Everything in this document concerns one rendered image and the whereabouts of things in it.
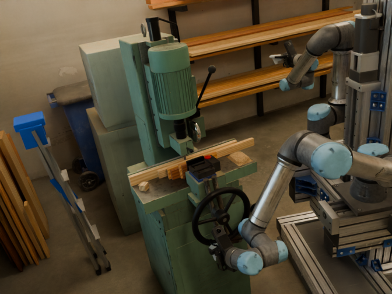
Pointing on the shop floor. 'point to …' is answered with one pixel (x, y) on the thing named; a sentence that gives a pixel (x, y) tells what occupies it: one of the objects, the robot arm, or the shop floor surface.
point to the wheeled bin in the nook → (80, 131)
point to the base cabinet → (191, 256)
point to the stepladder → (60, 183)
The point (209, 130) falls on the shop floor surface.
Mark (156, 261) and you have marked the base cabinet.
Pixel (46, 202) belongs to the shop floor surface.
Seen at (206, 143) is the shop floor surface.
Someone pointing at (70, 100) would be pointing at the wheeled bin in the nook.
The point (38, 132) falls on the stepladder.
